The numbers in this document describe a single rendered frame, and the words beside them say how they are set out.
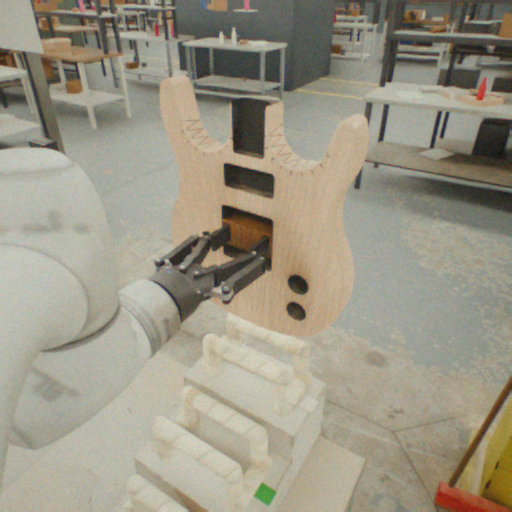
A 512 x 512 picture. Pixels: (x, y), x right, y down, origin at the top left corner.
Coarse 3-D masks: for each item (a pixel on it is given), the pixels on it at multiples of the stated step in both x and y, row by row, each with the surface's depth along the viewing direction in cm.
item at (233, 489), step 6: (240, 480) 72; (228, 486) 72; (234, 486) 71; (240, 486) 72; (228, 492) 73; (234, 492) 72; (240, 492) 73; (228, 498) 74; (234, 498) 73; (228, 504) 75; (234, 510) 76
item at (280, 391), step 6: (276, 384) 78; (282, 384) 78; (288, 384) 79; (276, 390) 79; (282, 390) 79; (288, 390) 80; (276, 396) 80; (282, 396) 79; (288, 396) 81; (276, 402) 81; (282, 402) 80; (276, 408) 82; (276, 414) 83; (282, 414) 82
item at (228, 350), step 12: (204, 336) 86; (216, 336) 85; (216, 348) 84; (228, 348) 83; (240, 348) 83; (240, 360) 81; (252, 360) 80; (264, 360) 80; (264, 372) 79; (276, 372) 78; (288, 372) 79
